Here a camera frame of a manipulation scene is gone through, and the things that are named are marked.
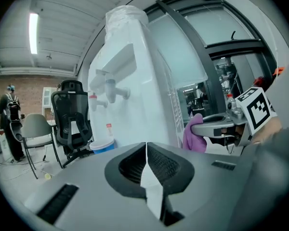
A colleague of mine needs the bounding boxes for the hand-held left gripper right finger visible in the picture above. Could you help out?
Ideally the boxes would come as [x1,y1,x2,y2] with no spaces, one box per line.
[146,141,250,230]

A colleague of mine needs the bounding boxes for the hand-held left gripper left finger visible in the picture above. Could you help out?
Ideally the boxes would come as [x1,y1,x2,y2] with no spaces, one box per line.
[25,141,165,230]

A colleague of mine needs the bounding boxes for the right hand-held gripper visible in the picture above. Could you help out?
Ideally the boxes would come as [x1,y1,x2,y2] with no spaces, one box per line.
[191,86,278,147]

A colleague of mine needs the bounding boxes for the purple cloth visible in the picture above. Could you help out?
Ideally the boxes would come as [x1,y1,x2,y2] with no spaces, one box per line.
[182,112,208,154]

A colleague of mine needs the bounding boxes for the white water dispenser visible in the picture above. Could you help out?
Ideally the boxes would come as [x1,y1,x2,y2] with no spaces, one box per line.
[87,20,184,152]

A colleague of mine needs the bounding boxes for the person's right forearm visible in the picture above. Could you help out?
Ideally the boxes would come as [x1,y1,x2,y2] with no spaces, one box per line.
[252,116,284,144]

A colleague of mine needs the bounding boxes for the clear bottle red cap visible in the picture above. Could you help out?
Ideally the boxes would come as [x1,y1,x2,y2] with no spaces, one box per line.
[224,93,237,111]

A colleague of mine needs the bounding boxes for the black mesh office chair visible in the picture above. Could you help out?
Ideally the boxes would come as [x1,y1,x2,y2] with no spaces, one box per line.
[50,79,94,161]

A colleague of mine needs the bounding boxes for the large frosted board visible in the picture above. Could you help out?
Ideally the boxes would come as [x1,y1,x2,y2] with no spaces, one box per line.
[147,14,210,89]

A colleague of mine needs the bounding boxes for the grey plastic chair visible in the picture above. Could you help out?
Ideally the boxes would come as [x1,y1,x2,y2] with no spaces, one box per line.
[21,113,64,180]

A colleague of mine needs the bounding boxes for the colourful shiny bag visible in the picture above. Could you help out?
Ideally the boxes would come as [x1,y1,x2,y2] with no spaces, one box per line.
[253,66,287,87]

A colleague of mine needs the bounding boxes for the black oval bag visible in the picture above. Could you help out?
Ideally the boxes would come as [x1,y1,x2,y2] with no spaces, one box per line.
[10,121,24,143]

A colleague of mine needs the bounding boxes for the white shelf cabinet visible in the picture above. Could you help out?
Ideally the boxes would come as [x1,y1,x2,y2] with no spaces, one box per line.
[42,86,58,117]

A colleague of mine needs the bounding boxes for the white table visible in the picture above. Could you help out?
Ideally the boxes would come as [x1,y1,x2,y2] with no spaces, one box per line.
[0,126,10,161]

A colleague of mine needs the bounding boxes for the ceiling tube light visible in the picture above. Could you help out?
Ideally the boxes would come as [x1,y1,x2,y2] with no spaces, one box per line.
[28,12,39,55]

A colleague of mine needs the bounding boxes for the black window frame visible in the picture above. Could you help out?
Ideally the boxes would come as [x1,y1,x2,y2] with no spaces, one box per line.
[142,0,280,120]

